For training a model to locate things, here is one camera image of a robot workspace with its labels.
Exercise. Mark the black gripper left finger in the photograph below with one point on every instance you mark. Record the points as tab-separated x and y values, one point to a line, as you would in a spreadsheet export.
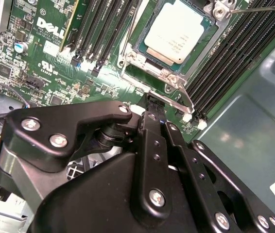
55	126

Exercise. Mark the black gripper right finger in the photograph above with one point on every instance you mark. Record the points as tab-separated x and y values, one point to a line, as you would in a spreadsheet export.
225	194

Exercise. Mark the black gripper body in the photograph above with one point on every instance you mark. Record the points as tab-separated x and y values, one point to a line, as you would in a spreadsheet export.
98	199

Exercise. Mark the metal socket cover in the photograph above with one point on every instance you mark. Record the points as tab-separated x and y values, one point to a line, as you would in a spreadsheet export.
137	82

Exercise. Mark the silver CPU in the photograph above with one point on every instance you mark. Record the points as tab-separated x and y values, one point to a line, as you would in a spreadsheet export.
176	31

